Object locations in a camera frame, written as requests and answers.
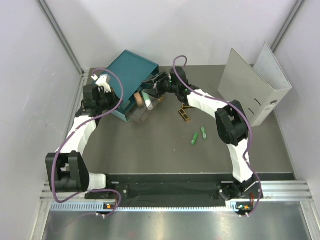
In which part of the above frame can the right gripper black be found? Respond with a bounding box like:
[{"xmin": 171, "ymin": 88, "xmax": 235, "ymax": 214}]
[{"xmin": 142, "ymin": 72, "xmax": 179, "ymax": 99}]

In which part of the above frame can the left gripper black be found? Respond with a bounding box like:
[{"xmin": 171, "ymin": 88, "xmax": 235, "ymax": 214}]
[{"xmin": 97, "ymin": 88, "xmax": 124, "ymax": 112}]

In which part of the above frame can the green tube white cap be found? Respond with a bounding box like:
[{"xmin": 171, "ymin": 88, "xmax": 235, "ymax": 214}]
[{"xmin": 141, "ymin": 90, "xmax": 154, "ymax": 111}]

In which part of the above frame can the foundation bottle black cap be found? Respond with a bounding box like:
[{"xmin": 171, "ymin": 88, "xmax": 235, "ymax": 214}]
[{"xmin": 133, "ymin": 92, "xmax": 144, "ymax": 107}]

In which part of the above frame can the teal drawer organizer box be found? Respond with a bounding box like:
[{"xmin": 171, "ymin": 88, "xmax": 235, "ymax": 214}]
[{"xmin": 107, "ymin": 50, "xmax": 159, "ymax": 123}]

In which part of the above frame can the clear drawer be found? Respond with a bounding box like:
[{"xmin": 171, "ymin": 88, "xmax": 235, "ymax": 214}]
[{"xmin": 127, "ymin": 87, "xmax": 164, "ymax": 125}]

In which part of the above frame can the gold black lipstick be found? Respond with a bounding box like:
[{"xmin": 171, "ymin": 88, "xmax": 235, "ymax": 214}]
[
  {"xmin": 181, "ymin": 105, "xmax": 193, "ymax": 110},
  {"xmin": 178, "ymin": 108, "xmax": 190, "ymax": 122}
]

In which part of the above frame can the green mascara tube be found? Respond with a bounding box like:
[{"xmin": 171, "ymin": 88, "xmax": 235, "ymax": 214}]
[
  {"xmin": 191, "ymin": 132, "xmax": 199, "ymax": 146},
  {"xmin": 201, "ymin": 127, "xmax": 208, "ymax": 140}
]

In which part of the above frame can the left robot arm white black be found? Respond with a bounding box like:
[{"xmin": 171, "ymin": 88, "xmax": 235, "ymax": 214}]
[{"xmin": 45, "ymin": 83, "xmax": 121, "ymax": 199}]

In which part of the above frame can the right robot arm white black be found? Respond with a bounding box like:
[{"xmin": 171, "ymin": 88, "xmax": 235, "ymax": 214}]
[{"xmin": 144, "ymin": 67, "xmax": 257, "ymax": 200}]

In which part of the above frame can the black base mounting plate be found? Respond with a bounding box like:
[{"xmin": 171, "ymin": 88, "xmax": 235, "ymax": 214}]
[{"xmin": 84, "ymin": 173, "xmax": 265, "ymax": 201}]

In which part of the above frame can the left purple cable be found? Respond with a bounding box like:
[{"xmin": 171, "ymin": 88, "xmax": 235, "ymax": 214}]
[{"xmin": 48, "ymin": 67, "xmax": 125, "ymax": 218}]

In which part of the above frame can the purple cable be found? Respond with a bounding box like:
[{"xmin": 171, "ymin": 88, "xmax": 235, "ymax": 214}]
[
  {"xmin": 48, "ymin": 67, "xmax": 125, "ymax": 218},
  {"xmin": 172, "ymin": 55, "xmax": 262, "ymax": 217}
]

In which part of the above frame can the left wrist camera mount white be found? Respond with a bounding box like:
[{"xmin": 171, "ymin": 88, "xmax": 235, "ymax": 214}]
[{"xmin": 91, "ymin": 74, "xmax": 112, "ymax": 93}]

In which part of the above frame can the grey ring binder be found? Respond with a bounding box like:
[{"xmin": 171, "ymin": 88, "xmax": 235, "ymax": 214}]
[{"xmin": 218, "ymin": 43, "xmax": 292, "ymax": 127}]

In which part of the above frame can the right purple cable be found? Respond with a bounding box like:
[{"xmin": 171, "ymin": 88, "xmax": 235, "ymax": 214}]
[{"xmin": 172, "ymin": 55, "xmax": 262, "ymax": 217}]

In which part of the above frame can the white cable duct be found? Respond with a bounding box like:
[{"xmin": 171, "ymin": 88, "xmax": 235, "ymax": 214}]
[{"xmin": 49, "ymin": 198, "xmax": 253, "ymax": 213}]

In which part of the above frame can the aluminium rail frame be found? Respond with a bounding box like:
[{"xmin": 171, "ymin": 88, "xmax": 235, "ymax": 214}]
[{"xmin": 39, "ymin": 181, "xmax": 313, "ymax": 203}]

